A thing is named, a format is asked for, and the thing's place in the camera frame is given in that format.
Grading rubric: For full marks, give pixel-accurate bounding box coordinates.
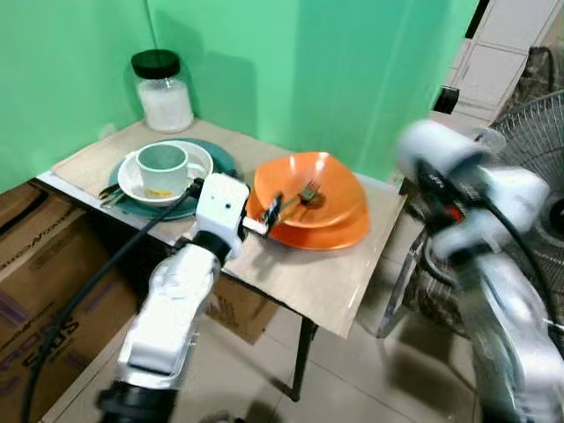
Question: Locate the small black box device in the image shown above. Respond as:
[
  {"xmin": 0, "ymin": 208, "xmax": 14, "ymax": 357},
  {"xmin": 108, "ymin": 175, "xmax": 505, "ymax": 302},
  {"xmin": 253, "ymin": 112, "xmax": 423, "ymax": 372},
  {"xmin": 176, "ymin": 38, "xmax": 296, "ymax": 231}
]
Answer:
[{"xmin": 433, "ymin": 85, "xmax": 462, "ymax": 116}]

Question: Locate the orange plate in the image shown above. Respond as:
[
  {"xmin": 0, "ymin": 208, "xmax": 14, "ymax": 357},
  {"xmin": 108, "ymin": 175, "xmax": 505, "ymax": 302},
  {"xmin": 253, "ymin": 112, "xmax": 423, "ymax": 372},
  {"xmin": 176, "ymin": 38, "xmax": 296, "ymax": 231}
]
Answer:
[{"xmin": 249, "ymin": 204, "xmax": 372, "ymax": 252}]

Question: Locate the green backdrop screen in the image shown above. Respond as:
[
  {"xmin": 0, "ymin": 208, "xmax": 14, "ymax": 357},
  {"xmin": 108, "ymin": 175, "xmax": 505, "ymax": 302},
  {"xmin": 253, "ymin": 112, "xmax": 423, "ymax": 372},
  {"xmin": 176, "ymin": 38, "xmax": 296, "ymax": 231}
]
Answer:
[{"xmin": 0, "ymin": 0, "xmax": 481, "ymax": 193}]

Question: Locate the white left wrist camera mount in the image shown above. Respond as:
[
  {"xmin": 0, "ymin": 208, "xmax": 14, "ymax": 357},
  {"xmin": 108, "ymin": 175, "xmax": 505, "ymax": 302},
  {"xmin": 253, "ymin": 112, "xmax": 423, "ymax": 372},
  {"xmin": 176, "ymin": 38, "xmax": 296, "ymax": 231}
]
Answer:
[{"xmin": 193, "ymin": 173, "xmax": 251, "ymax": 241}]

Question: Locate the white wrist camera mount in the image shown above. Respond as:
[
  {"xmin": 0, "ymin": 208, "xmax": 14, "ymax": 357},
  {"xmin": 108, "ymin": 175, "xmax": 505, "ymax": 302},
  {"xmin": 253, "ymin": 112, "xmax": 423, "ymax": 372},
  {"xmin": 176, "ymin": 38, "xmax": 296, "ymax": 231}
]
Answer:
[
  {"xmin": 396, "ymin": 118, "xmax": 488, "ymax": 182},
  {"xmin": 193, "ymin": 173, "xmax": 251, "ymax": 241}
]

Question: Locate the orange bowl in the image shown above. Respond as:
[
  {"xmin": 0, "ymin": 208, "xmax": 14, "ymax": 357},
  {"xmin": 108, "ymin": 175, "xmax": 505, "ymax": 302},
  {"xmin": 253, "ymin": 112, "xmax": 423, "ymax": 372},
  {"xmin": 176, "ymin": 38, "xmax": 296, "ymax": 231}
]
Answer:
[{"xmin": 247, "ymin": 151, "xmax": 369, "ymax": 232}]

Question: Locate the pale green mug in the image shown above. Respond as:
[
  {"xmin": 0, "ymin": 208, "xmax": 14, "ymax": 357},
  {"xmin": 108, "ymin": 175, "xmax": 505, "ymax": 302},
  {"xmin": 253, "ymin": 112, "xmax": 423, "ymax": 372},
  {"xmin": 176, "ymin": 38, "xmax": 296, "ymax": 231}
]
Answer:
[{"xmin": 135, "ymin": 143, "xmax": 209, "ymax": 197}]

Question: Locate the white cabinet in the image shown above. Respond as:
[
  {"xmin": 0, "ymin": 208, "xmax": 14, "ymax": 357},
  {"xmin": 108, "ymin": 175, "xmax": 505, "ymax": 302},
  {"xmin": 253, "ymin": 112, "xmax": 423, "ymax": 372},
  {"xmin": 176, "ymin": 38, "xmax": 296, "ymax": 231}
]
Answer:
[{"xmin": 448, "ymin": 0, "xmax": 564, "ymax": 114}]

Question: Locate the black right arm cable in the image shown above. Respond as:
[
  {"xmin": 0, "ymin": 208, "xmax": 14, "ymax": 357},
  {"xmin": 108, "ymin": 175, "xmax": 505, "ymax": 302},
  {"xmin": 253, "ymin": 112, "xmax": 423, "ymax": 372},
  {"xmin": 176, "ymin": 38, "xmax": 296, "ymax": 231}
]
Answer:
[{"xmin": 421, "ymin": 162, "xmax": 564, "ymax": 358}]

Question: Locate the white bowl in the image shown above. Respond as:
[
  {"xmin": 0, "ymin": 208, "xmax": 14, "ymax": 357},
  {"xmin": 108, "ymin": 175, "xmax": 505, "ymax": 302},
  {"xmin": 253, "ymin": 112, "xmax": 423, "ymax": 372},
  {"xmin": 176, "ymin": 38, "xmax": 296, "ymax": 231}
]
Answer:
[{"xmin": 117, "ymin": 139, "xmax": 215, "ymax": 209}]

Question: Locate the glass jar with black lid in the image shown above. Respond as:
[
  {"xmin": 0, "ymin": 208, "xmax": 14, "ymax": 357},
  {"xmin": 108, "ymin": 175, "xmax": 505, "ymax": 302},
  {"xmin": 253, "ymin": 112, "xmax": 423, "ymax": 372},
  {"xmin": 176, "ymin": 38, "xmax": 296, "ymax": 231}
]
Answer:
[{"xmin": 130, "ymin": 49, "xmax": 196, "ymax": 135}]

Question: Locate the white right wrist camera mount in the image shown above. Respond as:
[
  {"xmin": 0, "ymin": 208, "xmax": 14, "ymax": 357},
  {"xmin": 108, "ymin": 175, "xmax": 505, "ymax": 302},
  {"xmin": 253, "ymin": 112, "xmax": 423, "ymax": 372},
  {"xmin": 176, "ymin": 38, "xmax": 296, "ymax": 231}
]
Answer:
[{"xmin": 396, "ymin": 118, "xmax": 488, "ymax": 182}]

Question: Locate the dark teal plate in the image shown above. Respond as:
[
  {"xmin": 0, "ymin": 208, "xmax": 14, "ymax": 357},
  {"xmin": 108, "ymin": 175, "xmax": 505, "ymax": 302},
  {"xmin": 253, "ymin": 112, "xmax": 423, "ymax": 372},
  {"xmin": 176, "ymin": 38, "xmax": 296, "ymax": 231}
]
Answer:
[{"xmin": 108, "ymin": 137, "xmax": 240, "ymax": 222}]

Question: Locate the black table leg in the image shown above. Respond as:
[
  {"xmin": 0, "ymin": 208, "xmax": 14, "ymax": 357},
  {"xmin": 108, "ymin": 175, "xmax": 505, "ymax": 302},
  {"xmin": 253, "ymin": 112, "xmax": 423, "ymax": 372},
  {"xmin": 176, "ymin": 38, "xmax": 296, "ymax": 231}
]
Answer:
[{"xmin": 284, "ymin": 315, "xmax": 320, "ymax": 404}]

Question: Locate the black standing fan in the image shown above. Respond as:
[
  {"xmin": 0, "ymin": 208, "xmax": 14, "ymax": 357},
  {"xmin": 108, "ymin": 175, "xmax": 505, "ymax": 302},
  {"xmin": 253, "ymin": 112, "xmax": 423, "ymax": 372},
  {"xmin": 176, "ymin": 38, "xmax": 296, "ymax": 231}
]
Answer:
[{"xmin": 476, "ymin": 88, "xmax": 564, "ymax": 270}]

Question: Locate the small plain cardboard box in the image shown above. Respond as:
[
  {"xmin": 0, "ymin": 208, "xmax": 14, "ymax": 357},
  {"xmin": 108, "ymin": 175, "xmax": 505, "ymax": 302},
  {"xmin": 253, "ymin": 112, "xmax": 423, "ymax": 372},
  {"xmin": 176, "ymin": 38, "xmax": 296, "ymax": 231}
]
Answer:
[{"xmin": 204, "ymin": 271, "xmax": 285, "ymax": 345}]

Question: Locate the green handled metal fork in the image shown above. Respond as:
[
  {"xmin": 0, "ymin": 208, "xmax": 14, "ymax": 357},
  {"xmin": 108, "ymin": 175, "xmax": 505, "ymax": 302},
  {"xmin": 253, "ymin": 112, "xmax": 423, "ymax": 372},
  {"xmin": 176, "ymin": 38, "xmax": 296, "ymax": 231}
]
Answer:
[{"xmin": 275, "ymin": 180, "xmax": 323, "ymax": 215}]

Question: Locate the dark cutlery piece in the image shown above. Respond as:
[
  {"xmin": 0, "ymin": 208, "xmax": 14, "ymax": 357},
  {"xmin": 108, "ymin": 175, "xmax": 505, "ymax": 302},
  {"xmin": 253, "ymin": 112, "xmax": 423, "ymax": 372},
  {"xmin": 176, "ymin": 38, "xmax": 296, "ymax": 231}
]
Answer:
[{"xmin": 98, "ymin": 181, "xmax": 130, "ymax": 210}]

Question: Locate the large printed cardboard box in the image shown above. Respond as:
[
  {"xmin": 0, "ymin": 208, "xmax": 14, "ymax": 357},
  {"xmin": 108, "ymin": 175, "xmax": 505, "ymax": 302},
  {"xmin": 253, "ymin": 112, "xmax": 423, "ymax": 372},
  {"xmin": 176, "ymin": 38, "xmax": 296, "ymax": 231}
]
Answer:
[{"xmin": 0, "ymin": 180, "xmax": 146, "ymax": 423}]

